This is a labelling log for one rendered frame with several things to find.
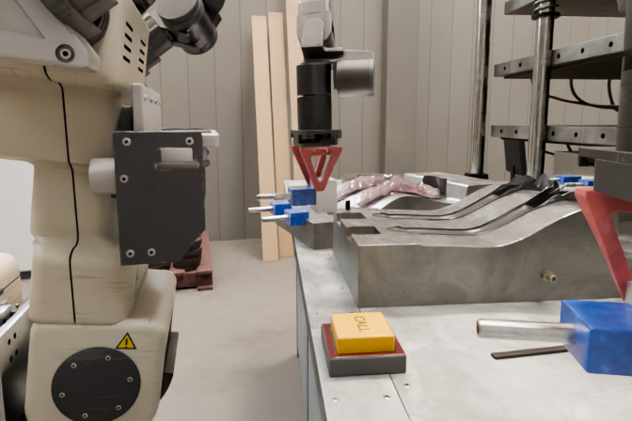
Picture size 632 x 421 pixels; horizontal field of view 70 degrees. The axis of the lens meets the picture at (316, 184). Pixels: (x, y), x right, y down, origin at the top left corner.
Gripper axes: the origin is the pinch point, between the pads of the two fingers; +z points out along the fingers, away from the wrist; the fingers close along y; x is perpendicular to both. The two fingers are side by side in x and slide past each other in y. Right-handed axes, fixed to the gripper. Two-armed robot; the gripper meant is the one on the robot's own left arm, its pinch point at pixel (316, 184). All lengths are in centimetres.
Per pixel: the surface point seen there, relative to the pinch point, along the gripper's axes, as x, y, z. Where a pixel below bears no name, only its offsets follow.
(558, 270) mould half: -30.2, -21.1, 11.2
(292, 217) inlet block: 1.0, 16.6, 9.1
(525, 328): 0, -51, 2
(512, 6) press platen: -104, 90, -54
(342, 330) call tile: 4.6, -30.0, 11.5
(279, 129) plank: -40, 288, -5
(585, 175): -90, 36, 7
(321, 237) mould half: -3.9, 12.6, 12.6
